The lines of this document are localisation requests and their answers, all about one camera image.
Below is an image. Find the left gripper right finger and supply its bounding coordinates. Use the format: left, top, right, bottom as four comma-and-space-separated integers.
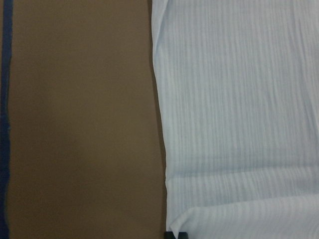
178, 232, 188, 239

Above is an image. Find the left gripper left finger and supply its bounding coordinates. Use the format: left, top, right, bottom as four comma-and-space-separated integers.
164, 232, 173, 239

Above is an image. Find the light blue button shirt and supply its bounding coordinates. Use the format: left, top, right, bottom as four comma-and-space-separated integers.
152, 0, 319, 239

